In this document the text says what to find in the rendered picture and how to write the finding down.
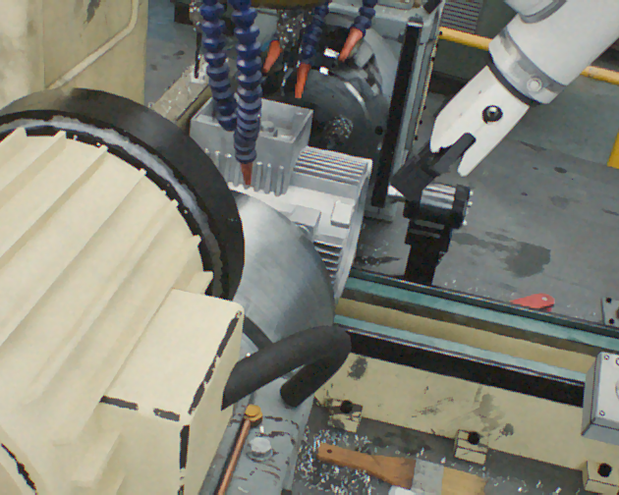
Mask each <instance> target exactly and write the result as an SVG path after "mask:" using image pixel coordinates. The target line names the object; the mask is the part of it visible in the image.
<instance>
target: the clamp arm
mask: <svg viewBox="0 0 619 495"><path fill-rule="evenodd" d="M423 23H424V19H421V18H416V17H408V20H407V22H406V26H405V29H402V28H401V30H400V32H399V36H398V41H397V42H399V43H402V46H401V51H400V56H399V62H398V67H397V72H396V77H395V82H394V86H393V91H392V96H391V101H390V106H389V112H388V117H387V122H386V127H385V132H384V137H383V142H382V143H381V142H380V143H379V144H378V146H377V149H376V153H375V156H377V157H379V162H378V167H377V172H376V177H375V182H374V187H373V192H372V197H371V202H370V205H371V206H374V207H379V208H384V207H385V205H386V202H387V201H388V200H391V201H393V198H389V197H388V195H389V196H391V197H394V195H395V194H394V192H389V191H390V190H394V191H395V189H394V188H392V187H391V186H390V182H391V179H392V175H393V170H394V165H395V160H396V155H397V150H398V146H399V141H400V136H401V132H402V127H403V122H404V118H405V113H406V108H407V103H408V98H409V93H410V89H411V84H412V79H413V74H414V69H415V65H416V61H417V56H418V51H419V46H420V41H421V36H422V28H423ZM390 188H391V189H390Z"/></svg>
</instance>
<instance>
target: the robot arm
mask: <svg viewBox="0 0 619 495"><path fill-rule="evenodd" d="M502 1H503V2H505V3H506V4H507V5H508V6H510V7H511V8H512V9H514V10H515V11H516V12H518V15H517V16H516V17H515V18H514V19H513V20H512V21H511V22H510V23H509V24H508V25H507V26H506V27H505V28H504V29H503V30H501V31H500V32H499V33H498V35H497V36H496V37H495V38H494V39H493V40H492V41H491V42H490V43H489V45H488V47H489V51H487V52H486V53H485V54H484V57H483V58H484V62H486V67H485V68H483V69H482V70H481V72H480V73H478V74H477V75H476V76H475V77H474V78H473V79H472V80H471V81H470V82H469V83H468V84H467V85H466V86H465V87H464V88H463V89H462V90H461V91H460V92H459V93H458V94H457V95H456V96H455V97H454V98H453V99H452V100H451V101H450V102H449V103H448V104H447V105H446V107H445V108H444V109H443V110H442V111H441V112H440V114H439V115H438V117H437V119H436V121H435V124H434V128H433V132H432V137H431V138H430V139H429V140H428V141H427V142H426V143H425V144H424V145H423V146H422V147H421V148H420V150H419V151H418V153H417V155H418V156H419V157H417V156H416V155H415V154H414V155H413V156H412V157H411V158H410V159H409V160H408V161H407V162H406V163H405V164H404V165H403V166H402V167H401V168H400V169H399V170H398V171H397V172H396V173H395V174H394V175H393V176H392V179H391V182H390V186H391V187H392V188H394V189H395V190H396V191H397V192H398V193H400V194H401V195H402V196H403V197H405V198H406V199H407V200H409V201H412V200H414V199H415V198H416V197H417V196H418V195H419V194H420V193H421V192H422V191H423V190H424V189H425V188H426V187H427V186H428V185H429V184H430V183H431V182H432V181H433V180H434V179H435V178H436V177H439V176H440V175H441V174H442V173H443V172H444V171H445V170H446V169H447V168H448V167H449V166H450V165H451V164H452V163H453V162H454V161H455V160H457V159H458V158H459V157H460V159H459V165H458V174H459V175H460V176H467V175H468V174H469V173H470V172H471V171H472V170H473V169H474V168H475V167H476V166H477V165H478V164H479V163H480V162H481V160H482V159H483V158H484V157H485V156H486V155H487V154H488V153H489V152H490V151H491V149H492V148H493V147H494V146H495V145H496V144H497V143H498V142H500V141H501V140H502V139H503V138H504V137H505V136H506V135H507V134H508V132H509V131H510V130H511V129H512V128H513V127H514V126H515V125H516V123H517V122H518V121H519V120H520V119H521V117H522V116H523V115H524V114H525V112H526V111H527V110H528V108H529V106H530V107H532V108H537V107H538V106H539V105H540V104H541V103H549V102H550V101H551V100H552V99H553V98H554V97H556V96H557V95H558V94H559V93H560V92H561V91H562V90H563V89H564V88H565V87H566V86H567V85H568V84H569V83H571V82H572V81H573V80H574V79H575V78H576V77H577V76H578V75H579V74H580V73H581V72H582V71H583V70H584V69H585V68H586V67H588V66H589V65H590V64H591V63H592V62H593V61H594V60H595V59H596V58H597V57H598V56H599V55H600V54H601V53H602V52H603V51H604V50H606V49H607V48H608V47H609V46H610V45H611V44H612V43H613V42H614V41H615V40H616V39H617V38H618V37H619V0H502Z"/></svg>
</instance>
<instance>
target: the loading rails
mask: <svg viewBox="0 0 619 495"><path fill-rule="evenodd" d="M333 326H338V327H341V328H342V329H343V330H344V331H345V332H346V333H347V334H348V335H349V336H350V341H351V346H352V348H351V351H350V353H349V355H348V357H347V359H346V361H345V362H344V364H343V365H342V366H341V368H340V369H339V370H338V371H337V372H336V373H335V374H334V375H333V376H332V377H331V378H330V379H329V380H328V381H327V382H326V383H325V384H324V385H323V386H321V387H320V388H319V389H318V390H317V391H316V392H314V396H313V402H312V404H313V405H316V406H320V407H325V408H329V409H330V410H329V413H328V417H327V421H326V424H327V425H328V426H331V427H335V428H339V429H343V430H347V431H351V432H357V431H358V429H359V425H360V421H361V417H362V416H363V417H367V418H371V419H375V420H379V421H383V422H387V423H391V424H395V425H399V426H403V427H408V428H412V429H415V430H419V431H423V432H427V433H431V434H435V435H439V436H443V437H447V438H451V439H455V441H454V451H453V457H454V458H457V459H461V460H465V461H469V462H473V463H477V464H481V465H484V463H485V461H486V458H487V455H488V448H491V449H495V450H499V451H503V452H507V453H511V454H515V455H519V456H523V457H527V458H531V459H535V460H539V461H543V462H547V463H551V464H555V465H559V466H562V467H566V468H574V469H578V470H582V471H583V484H584V489H585V490H588V491H591V492H595V493H599V494H603V495H617V493H618V491H619V446H617V445H613V444H609V443H605V442H601V441H596V440H592V439H589V438H585V437H582V436H581V425H582V415H583V404H584V395H585V384H586V374H587V372H588V370H589V369H590V367H591V365H592V364H593V362H594V361H595V356H598V355H599V354H600V353H608V354H613V355H616V356H619V327H616V326H612V325H607V324H603V323H599V322H594V321H590V320H586V319H582V318H578V317H574V316H569V315H565V314H561V313H556V312H552V311H547V310H543V309H539V308H534V307H530V306H526V305H521V304H517V303H513V302H505V301H502V300H497V299H493V298H489V297H484V296H480V295H476V294H471V293H467V292H462V291H458V290H454V289H449V288H445V287H441V286H436V285H432V284H428V283H424V282H420V281H416V280H411V279H407V278H403V277H398V276H394V275H390V274H385V273H381V272H376V271H372V270H368V269H363V268H360V267H356V266H351V268H350V272H349V275H348V278H347V281H346V284H345V287H344V290H343V293H342V295H341V297H340V300H339V302H338V303H337V306H336V308H335V317H334V323H333Z"/></svg>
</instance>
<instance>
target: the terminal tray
mask: <svg viewBox="0 0 619 495"><path fill-rule="evenodd" d="M261 100H262V107H261V118H260V121H261V124H260V127H259V129H260V131H259V134H258V138H257V141H256V142H255V143H256V147H255V150H256V153H257V156H256V159H255V161H254V162H253V171H252V182H251V184H250V185H248V186H247V185H245V182H244V178H243V173H242V169H241V164H240V163H239V162H238V161H237V160H236V158H235V151H236V150H235V148H234V138H233V133H234V132H227V131H225V130H223V129H222V128H221V125H219V123H218V115H219V114H220V113H219V112H217V111H216V109H215V102H216V101H215V100H214V99H213V98H212V96H211V97H210V99H209V100H208V101H207V102H206V103H205V104H204V105H203V106H202V107H201V108H200V110H199V111H198V112H197V113H196V114H195V115H194V116H193V117H192V118H191V126H190V137H191V138H192V139H193V140H194V141H195V142H196V143H197V144H198V145H199V146H200V147H201V148H202V150H203V151H204V152H205V153H206V154H207V155H208V156H209V157H210V158H211V160H212V161H213V163H214V164H215V166H216V167H217V169H218V170H219V171H220V173H221V174H222V176H223V177H224V179H225V181H226V183H227V185H228V183H229V182H230V183H233V187H234V188H236V187H238V186H239V185H242V186H243V188H244V190H248V189H249V188H250V187H251V188H253V191H254V192H255V193H257V192H259V190H263V191H264V194H270V192H272V193H274V195H275V196H276V197H279V196H280V195H281V194H284V195H285V194H286V192H287V189H288V187H289V183H290V176H291V171H293V167H294V166H295V163H296V160H298V156H300V153H302V150H303V149H304V148H305V147H306V146H308V143H309V140H310V128H311V121H312V114H313V110H309V109H305V108H301V107H296V106H292V105H287V104H283V103H278V102H274V101H269V100H265V99H261ZM299 110H304V111H305V113H300V112H298V111H299ZM201 116H205V117H207V119H206V120H203V119H201V118H200V117H201ZM282 135H288V136H289V137H288V138H284V137H282Z"/></svg>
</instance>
